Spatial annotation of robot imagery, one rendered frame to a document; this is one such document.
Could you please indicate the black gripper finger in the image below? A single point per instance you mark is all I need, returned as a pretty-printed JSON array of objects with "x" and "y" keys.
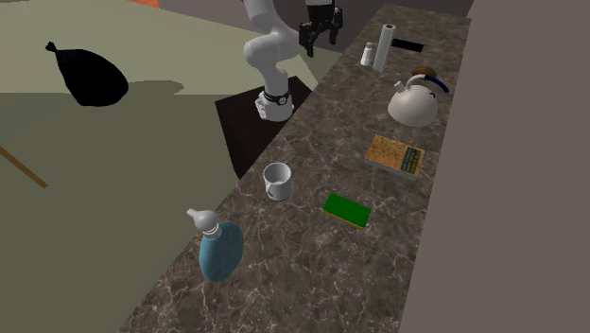
[
  {"x": 335, "y": 26},
  {"x": 306, "y": 40}
]

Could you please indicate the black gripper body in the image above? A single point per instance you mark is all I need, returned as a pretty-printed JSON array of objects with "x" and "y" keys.
[{"x": 319, "y": 15}]

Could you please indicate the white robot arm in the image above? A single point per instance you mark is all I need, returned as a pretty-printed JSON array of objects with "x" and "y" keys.
[{"x": 269, "y": 50}]

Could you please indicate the white salt shaker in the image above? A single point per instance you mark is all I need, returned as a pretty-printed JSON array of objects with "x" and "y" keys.
[{"x": 367, "y": 54}]

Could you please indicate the white paper towel roll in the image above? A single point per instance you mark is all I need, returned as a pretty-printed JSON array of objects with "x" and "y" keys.
[{"x": 384, "y": 47}]

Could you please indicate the dark robot stand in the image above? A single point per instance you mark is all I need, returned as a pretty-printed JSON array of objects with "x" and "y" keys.
[{"x": 251, "y": 129}]

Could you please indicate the brown book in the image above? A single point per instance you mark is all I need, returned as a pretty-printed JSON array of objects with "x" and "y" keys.
[{"x": 394, "y": 155}]

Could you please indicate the white mug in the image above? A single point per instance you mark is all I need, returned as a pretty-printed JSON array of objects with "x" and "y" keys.
[{"x": 277, "y": 181}]

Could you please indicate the green and yellow sponge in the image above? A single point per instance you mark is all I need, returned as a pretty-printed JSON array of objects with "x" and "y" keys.
[{"x": 346, "y": 210}]

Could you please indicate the black garbage bag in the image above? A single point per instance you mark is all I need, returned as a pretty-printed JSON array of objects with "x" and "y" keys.
[{"x": 90, "y": 77}]

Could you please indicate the blue soap bottle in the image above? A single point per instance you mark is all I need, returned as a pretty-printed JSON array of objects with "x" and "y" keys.
[{"x": 221, "y": 251}]

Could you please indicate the brown wooden stick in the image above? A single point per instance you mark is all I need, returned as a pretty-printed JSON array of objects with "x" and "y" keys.
[{"x": 23, "y": 167}]

